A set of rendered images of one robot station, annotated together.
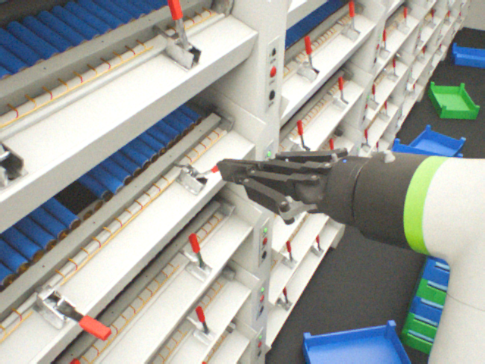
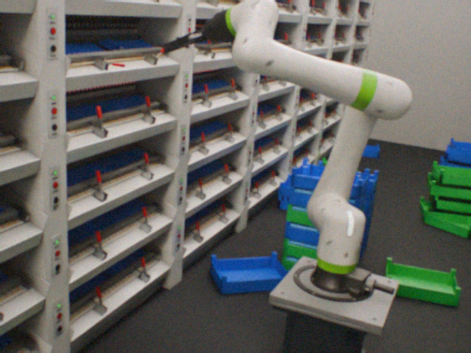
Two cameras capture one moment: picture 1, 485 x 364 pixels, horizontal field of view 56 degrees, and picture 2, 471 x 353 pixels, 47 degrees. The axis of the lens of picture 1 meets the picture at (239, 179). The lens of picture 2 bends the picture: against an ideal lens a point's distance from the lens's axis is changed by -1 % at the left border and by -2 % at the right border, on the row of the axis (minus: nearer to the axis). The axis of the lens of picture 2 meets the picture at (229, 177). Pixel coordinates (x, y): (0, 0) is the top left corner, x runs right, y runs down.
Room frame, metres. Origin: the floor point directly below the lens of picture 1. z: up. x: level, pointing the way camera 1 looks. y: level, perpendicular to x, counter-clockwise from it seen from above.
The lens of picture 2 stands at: (-1.30, 0.01, 1.10)
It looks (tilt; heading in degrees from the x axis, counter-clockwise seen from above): 17 degrees down; 353
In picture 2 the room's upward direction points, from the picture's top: 4 degrees clockwise
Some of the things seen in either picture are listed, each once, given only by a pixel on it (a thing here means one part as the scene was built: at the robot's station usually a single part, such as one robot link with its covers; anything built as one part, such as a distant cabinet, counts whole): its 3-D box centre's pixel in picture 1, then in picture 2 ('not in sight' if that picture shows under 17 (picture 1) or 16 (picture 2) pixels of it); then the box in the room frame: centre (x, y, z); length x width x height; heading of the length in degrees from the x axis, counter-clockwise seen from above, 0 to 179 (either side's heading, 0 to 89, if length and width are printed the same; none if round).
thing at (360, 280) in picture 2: not in sight; (351, 279); (0.15, -0.57, 0.33); 0.26 x 0.15 x 0.06; 50
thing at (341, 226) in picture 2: not in sight; (339, 234); (0.20, -0.53, 0.46); 0.16 x 0.13 x 0.19; 2
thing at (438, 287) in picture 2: not in sight; (420, 280); (0.70, -1.11, 0.04); 0.30 x 0.20 x 0.08; 68
